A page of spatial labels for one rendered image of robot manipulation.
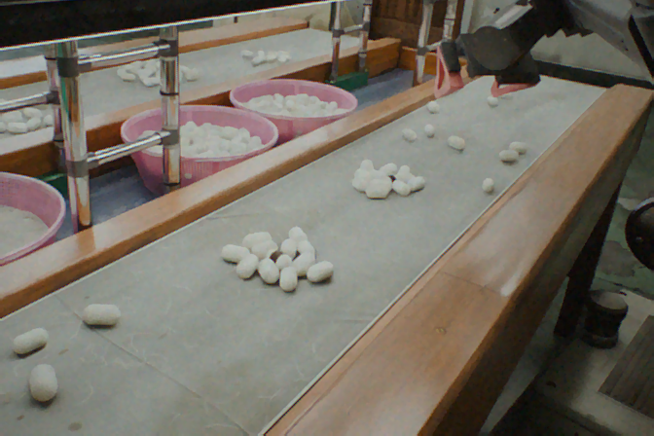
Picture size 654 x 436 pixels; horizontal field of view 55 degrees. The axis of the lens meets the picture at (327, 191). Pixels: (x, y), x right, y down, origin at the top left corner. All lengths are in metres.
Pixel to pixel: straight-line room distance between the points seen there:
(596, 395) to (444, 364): 0.54
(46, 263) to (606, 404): 0.83
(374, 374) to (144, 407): 0.20
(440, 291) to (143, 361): 0.32
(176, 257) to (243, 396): 0.25
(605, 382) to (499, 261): 0.42
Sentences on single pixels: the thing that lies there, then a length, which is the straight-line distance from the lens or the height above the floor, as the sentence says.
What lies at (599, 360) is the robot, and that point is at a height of 0.47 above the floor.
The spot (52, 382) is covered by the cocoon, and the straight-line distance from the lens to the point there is 0.61.
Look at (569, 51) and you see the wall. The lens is 5.41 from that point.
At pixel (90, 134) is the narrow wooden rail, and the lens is 1.14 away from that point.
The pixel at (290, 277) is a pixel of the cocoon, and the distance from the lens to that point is 0.72.
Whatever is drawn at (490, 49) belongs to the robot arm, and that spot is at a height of 1.01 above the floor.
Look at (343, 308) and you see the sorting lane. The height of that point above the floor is 0.74.
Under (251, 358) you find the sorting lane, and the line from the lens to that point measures 0.63.
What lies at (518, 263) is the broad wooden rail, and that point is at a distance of 0.81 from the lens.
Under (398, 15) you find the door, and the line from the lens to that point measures 5.74.
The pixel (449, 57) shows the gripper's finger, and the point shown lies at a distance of 0.88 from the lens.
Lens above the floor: 1.15
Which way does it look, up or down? 25 degrees down
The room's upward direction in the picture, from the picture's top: 5 degrees clockwise
